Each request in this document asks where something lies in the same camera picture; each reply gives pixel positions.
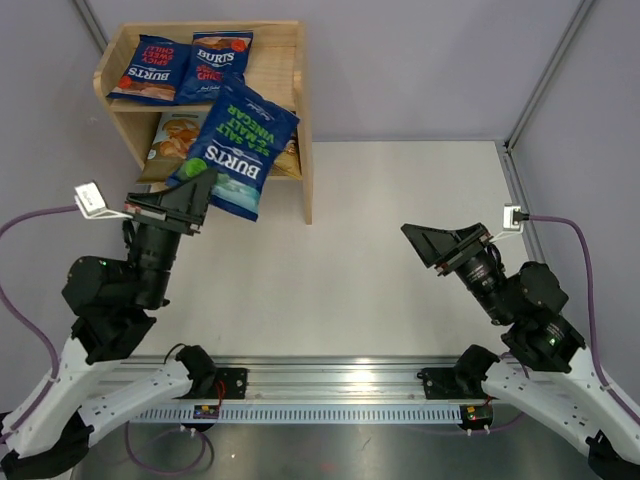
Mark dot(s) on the blue Burts spicy chilli bag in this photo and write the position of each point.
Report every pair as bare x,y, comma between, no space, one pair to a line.
154,73

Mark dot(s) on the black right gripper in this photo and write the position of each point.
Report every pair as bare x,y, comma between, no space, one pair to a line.
447,249

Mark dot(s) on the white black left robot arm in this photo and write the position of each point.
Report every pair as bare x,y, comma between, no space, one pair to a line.
54,428

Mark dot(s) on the aluminium mounting rail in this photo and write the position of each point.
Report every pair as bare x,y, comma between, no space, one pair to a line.
331,379

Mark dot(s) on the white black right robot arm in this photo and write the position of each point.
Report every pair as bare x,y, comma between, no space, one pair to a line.
604,427

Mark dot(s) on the Burts sea salt vinegar bag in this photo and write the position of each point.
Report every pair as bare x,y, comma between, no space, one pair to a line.
240,138

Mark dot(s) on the light blue cassava chips bag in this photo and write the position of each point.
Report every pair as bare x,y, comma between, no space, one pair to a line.
175,134

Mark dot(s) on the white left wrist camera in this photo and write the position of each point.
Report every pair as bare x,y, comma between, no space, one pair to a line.
92,205

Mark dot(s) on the tan kettle cooked chips bag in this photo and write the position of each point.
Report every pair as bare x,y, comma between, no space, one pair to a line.
288,161

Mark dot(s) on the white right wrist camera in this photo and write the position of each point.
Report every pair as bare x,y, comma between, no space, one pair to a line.
513,220

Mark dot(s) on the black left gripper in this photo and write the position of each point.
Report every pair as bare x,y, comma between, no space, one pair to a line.
186,205

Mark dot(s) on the wooden two-tier shelf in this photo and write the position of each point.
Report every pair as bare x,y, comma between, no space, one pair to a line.
277,69

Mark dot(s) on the white slotted cable duct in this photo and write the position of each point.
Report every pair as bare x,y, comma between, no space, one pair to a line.
348,414

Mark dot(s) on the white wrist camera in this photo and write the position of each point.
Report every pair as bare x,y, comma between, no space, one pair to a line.
92,205
513,220

